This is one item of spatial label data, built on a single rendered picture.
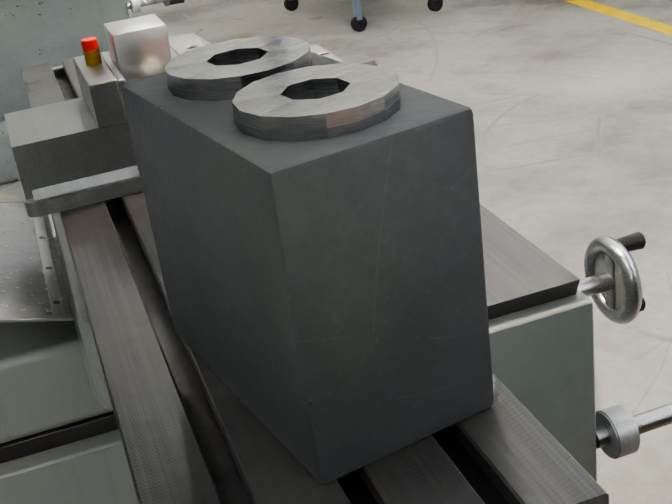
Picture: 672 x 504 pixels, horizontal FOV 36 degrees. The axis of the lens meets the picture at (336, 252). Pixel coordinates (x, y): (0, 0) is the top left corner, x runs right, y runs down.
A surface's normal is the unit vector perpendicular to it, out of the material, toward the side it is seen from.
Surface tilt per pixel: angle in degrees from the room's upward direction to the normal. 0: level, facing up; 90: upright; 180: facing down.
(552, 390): 90
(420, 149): 90
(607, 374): 0
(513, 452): 0
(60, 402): 90
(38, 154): 90
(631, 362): 0
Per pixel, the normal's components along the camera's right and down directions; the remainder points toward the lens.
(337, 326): 0.49, 0.32
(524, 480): -0.13, -0.89
